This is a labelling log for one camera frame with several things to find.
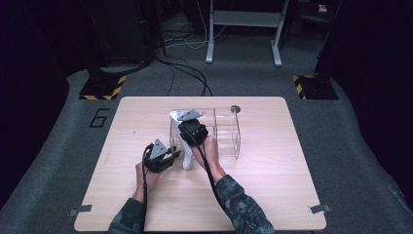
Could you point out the clear acrylic organizer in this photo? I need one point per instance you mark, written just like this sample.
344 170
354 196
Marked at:
225 133

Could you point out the white dotted cloth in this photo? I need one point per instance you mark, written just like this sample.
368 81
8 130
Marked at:
188 159

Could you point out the white metal table frame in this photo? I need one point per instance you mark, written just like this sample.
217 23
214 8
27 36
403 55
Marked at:
243 18

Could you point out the black cabinet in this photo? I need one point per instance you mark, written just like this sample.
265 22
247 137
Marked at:
123 29

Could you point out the black stand base striped edge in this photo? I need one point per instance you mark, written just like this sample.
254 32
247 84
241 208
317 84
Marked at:
100 87
318 87

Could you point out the grey tape strip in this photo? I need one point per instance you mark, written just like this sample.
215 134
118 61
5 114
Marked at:
81 209
321 208

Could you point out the dark box with red label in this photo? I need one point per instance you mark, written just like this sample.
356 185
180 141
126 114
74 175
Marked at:
322 8

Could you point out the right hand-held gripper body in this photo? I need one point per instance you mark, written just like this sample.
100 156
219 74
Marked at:
195 131

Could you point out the person's right hand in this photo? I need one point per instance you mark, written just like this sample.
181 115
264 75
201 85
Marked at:
211 156

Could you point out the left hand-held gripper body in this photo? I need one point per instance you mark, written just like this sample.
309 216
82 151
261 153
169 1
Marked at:
157 161

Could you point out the person's left hand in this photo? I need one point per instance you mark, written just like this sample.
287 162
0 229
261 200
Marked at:
146 183

